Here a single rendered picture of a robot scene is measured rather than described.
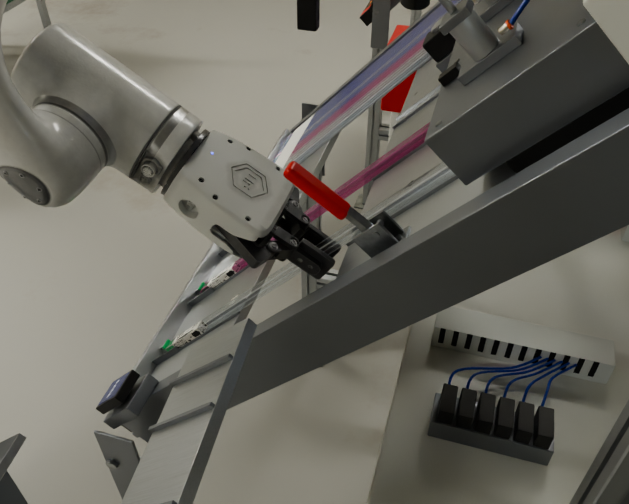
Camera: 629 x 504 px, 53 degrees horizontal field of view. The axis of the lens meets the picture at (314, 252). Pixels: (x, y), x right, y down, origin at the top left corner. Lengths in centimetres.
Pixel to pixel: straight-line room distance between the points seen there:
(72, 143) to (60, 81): 6
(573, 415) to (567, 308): 21
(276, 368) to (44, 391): 128
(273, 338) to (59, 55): 31
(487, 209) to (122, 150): 32
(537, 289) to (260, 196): 66
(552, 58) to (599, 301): 78
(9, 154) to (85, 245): 168
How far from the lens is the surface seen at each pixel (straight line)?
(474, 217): 44
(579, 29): 42
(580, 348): 101
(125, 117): 59
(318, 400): 169
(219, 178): 59
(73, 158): 56
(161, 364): 85
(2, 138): 55
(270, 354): 60
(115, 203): 238
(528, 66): 43
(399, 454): 90
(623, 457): 56
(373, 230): 50
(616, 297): 118
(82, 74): 60
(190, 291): 94
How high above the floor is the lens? 139
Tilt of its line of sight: 42 degrees down
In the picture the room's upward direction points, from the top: straight up
